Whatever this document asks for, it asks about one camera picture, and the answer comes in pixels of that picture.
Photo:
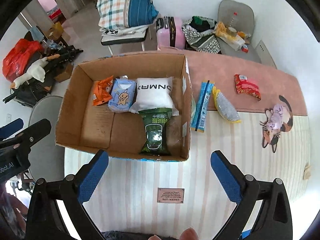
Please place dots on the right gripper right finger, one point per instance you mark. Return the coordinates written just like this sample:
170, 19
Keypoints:
262, 208

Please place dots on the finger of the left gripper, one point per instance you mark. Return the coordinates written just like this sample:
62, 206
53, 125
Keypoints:
11, 128

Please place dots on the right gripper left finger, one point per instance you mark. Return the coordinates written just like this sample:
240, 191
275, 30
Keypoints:
44, 219

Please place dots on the lilac towel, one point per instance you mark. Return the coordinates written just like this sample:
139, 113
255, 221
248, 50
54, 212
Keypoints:
275, 120

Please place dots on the blue long sachet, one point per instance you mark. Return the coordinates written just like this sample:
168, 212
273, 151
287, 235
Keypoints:
199, 119

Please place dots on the silver yellow sponge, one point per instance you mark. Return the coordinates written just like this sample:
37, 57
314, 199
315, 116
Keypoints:
224, 107

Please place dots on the red snack pack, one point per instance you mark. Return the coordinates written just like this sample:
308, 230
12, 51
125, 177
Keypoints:
243, 85

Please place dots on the green wet wipes pack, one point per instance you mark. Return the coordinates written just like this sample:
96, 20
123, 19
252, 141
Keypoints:
155, 125

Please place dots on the person's hand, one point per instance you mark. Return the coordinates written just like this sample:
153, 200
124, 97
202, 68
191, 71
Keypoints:
188, 234

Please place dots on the white goose plush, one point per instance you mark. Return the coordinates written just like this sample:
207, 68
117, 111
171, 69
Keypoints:
35, 71

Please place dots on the red plastic bag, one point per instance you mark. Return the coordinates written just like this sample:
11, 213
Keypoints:
16, 61

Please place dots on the cardboard box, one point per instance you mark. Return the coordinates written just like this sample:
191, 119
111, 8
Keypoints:
89, 128

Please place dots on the orange snack bag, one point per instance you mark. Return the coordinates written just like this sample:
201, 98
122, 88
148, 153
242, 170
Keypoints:
102, 91

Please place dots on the blue tissue pack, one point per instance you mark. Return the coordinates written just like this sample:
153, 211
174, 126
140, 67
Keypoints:
123, 93

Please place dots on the white pillow pack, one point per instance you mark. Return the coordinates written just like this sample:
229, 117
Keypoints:
154, 93

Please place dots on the plaid blue pillow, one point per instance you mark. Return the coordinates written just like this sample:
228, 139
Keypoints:
121, 14

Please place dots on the pink suitcase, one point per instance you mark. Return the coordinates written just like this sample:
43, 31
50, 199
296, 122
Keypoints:
169, 32

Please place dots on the patterned tote bag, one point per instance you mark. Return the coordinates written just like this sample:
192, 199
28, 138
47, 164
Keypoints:
200, 36

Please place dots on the grey chair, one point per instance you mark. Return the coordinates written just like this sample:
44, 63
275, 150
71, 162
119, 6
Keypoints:
241, 16

